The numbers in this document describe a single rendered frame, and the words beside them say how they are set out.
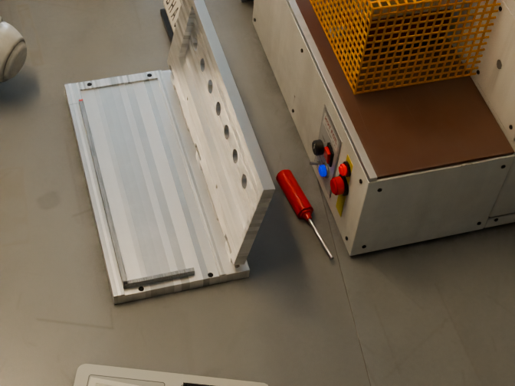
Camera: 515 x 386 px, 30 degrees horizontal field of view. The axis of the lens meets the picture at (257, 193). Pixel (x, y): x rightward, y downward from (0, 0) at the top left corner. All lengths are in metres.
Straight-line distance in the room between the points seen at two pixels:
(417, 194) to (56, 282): 0.55
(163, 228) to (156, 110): 0.25
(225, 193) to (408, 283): 0.31
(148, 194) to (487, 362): 0.58
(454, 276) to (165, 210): 0.46
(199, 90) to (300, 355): 0.46
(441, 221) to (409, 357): 0.22
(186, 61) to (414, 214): 0.47
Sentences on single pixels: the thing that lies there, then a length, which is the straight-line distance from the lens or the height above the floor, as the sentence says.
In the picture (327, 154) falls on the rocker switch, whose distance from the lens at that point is 1.47.
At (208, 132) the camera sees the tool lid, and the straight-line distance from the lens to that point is 1.52.
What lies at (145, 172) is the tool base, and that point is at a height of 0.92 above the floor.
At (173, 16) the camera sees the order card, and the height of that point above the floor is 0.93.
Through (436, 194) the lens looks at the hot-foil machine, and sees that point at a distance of 1.44.
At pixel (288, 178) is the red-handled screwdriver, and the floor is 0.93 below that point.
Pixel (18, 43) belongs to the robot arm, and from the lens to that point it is 1.63.
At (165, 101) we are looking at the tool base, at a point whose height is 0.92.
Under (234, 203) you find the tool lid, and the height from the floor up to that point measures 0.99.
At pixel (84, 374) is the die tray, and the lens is 1.37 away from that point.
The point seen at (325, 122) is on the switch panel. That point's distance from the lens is 1.49.
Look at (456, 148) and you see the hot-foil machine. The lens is 1.42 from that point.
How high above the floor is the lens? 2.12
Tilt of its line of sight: 51 degrees down
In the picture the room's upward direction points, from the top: 7 degrees clockwise
